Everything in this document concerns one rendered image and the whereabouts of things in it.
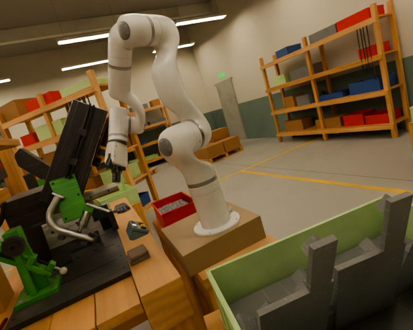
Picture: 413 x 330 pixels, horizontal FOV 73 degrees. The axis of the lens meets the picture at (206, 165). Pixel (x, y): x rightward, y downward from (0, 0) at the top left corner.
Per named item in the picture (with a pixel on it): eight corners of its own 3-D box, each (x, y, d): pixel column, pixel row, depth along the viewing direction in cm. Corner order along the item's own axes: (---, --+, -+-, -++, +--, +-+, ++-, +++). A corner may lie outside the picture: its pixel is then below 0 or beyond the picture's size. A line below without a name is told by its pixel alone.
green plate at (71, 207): (90, 213, 144) (76, 175, 145) (89, 213, 136) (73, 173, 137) (67, 223, 140) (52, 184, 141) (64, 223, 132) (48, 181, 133)
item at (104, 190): (117, 186, 169) (115, 181, 168) (119, 190, 154) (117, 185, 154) (47, 211, 156) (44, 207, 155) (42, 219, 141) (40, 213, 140)
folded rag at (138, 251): (151, 257, 110) (148, 251, 109) (131, 267, 107) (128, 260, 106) (145, 249, 119) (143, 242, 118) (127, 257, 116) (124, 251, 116)
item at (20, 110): (145, 230, 404) (84, 62, 359) (43, 241, 503) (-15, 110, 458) (164, 213, 452) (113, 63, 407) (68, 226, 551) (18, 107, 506)
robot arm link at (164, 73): (172, 159, 106) (198, 146, 118) (195, 154, 99) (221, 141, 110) (123, 23, 96) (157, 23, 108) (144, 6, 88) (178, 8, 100)
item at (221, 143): (226, 150, 863) (219, 128, 849) (243, 150, 796) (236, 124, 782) (195, 164, 802) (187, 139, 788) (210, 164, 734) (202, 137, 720)
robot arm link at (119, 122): (129, 140, 130) (108, 139, 128) (130, 114, 133) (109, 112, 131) (130, 134, 122) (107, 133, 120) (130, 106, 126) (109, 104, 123)
